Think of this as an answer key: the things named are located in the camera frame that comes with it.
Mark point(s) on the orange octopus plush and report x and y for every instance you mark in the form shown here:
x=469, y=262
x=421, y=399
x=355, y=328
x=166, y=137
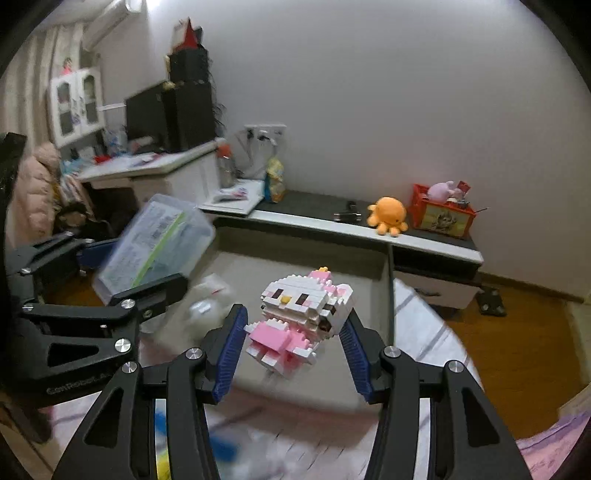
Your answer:
x=388, y=212

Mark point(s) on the pink plush toy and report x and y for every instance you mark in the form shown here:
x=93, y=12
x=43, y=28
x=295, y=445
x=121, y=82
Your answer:
x=441, y=190

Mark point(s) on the white desk with drawers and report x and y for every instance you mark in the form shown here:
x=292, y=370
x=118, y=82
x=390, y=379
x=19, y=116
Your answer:
x=184, y=170

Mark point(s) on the pink printed blanket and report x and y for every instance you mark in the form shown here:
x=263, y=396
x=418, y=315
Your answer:
x=554, y=443

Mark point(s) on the yellow snack bag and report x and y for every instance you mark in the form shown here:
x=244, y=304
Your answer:
x=275, y=180

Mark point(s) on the black floor scale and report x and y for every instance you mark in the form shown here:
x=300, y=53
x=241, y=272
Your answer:
x=491, y=302

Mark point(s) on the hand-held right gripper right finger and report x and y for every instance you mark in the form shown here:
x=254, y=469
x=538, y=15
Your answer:
x=358, y=364

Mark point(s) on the white air conditioner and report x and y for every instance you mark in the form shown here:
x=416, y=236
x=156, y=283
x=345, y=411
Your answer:
x=113, y=18

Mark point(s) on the pink white block cat figure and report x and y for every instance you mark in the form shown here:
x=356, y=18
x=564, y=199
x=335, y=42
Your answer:
x=295, y=295

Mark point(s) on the bottle with red cap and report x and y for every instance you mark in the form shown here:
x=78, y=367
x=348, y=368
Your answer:
x=225, y=168

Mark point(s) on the small black device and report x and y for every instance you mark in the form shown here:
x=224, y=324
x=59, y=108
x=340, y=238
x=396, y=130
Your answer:
x=348, y=213

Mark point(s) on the beige curtain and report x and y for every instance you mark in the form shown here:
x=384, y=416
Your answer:
x=32, y=78

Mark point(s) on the white striped bedsheet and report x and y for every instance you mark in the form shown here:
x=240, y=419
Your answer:
x=425, y=332

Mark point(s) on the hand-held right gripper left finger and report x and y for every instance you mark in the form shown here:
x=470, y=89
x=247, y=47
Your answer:
x=229, y=355

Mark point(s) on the black monitor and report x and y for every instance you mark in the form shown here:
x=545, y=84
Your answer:
x=143, y=115

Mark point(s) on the white wall socket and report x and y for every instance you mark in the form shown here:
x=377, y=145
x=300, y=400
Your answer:
x=265, y=131

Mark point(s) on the white glass door cabinet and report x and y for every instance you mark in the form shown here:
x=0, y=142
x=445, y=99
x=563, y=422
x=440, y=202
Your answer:
x=76, y=106

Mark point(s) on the black computer tower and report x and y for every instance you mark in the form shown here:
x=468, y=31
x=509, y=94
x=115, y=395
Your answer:
x=189, y=117

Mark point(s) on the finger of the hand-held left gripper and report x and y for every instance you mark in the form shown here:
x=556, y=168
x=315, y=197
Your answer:
x=152, y=295
x=94, y=254

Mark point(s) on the clear plastic box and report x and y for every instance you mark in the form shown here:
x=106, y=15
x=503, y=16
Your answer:
x=152, y=240

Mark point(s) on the white papers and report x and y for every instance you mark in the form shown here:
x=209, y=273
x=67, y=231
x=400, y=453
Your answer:
x=231, y=196

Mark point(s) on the pink coat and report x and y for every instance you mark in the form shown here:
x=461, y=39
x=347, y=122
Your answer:
x=34, y=194

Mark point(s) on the pink box with black rim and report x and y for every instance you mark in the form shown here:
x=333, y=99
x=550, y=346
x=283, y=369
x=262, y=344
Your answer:
x=300, y=249

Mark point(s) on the red crate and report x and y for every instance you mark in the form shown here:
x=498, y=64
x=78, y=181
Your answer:
x=443, y=219

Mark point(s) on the low black white cabinet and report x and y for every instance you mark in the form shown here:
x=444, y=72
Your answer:
x=314, y=207

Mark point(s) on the black office chair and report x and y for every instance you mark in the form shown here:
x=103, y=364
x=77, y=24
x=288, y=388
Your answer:
x=87, y=221

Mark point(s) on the clear plastic packet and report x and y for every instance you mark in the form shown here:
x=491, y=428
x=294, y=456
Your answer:
x=203, y=307

